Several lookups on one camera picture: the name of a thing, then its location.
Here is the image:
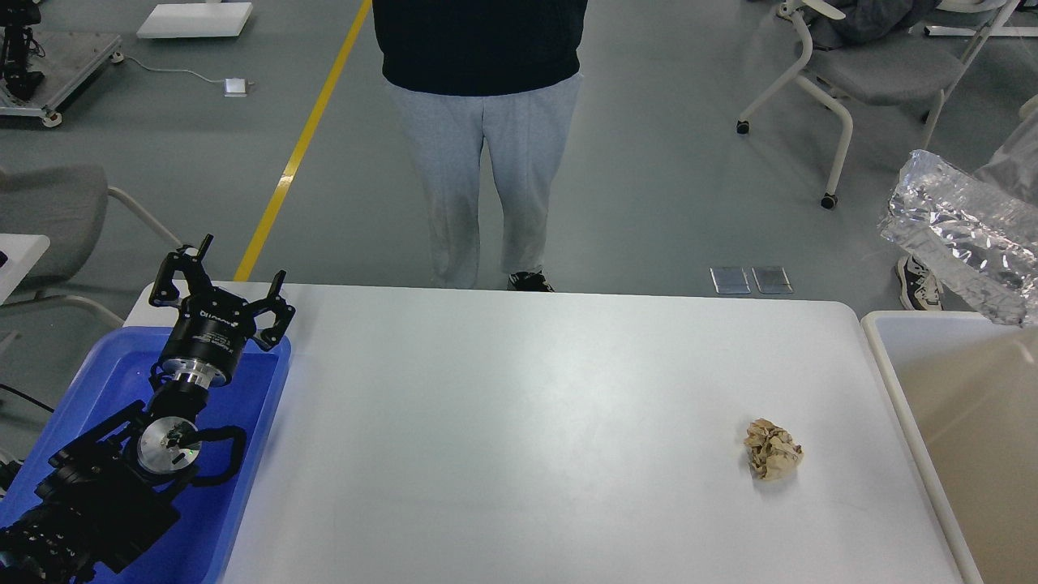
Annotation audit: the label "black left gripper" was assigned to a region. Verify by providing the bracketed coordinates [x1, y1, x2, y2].
[149, 234, 296, 388]

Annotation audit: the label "small white power box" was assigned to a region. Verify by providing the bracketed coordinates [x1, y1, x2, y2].
[222, 77, 249, 98]

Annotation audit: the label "black robot on platform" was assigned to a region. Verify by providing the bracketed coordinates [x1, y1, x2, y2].
[1, 1, 45, 102]

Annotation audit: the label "grey chair at left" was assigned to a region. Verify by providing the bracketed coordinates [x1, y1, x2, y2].
[1, 164, 185, 329]

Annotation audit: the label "metal floor plate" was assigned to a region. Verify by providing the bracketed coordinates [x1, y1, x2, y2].
[750, 266, 794, 294]
[710, 266, 752, 295]

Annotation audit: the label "crumpled brown paper ball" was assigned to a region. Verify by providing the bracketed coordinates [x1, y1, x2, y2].
[743, 418, 804, 481]

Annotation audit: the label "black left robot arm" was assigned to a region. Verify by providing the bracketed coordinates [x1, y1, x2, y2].
[2, 235, 295, 583]

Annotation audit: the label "beige plastic bin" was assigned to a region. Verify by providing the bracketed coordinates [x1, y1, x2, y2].
[861, 311, 1037, 583]

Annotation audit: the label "grey white office chair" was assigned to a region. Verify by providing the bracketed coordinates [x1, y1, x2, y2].
[736, 1, 1017, 208]

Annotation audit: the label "white flat board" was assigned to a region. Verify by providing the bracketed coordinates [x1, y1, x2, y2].
[136, 2, 253, 38]

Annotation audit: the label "left metal floor plate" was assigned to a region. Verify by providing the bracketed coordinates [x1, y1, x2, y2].
[710, 266, 752, 295]

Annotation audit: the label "aluminium foil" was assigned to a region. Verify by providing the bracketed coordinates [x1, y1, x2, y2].
[879, 149, 1037, 328]

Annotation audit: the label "standing person grey trousers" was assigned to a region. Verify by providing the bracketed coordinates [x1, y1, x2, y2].
[373, 1, 588, 291]

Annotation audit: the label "right metal floor plate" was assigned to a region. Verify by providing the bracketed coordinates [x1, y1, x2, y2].
[750, 266, 794, 294]

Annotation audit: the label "person in white trousers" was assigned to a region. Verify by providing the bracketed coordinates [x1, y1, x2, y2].
[894, 96, 1037, 311]

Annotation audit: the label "grey wheeled platform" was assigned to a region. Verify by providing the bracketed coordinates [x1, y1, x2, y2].
[1, 29, 122, 128]

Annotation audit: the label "white side table corner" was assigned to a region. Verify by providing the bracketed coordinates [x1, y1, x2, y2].
[1, 233, 51, 303]

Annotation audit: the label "white cable on floor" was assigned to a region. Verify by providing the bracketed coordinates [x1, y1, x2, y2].
[122, 54, 226, 86]

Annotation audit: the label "blue plastic bin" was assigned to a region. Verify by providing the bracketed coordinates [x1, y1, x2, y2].
[0, 326, 293, 584]

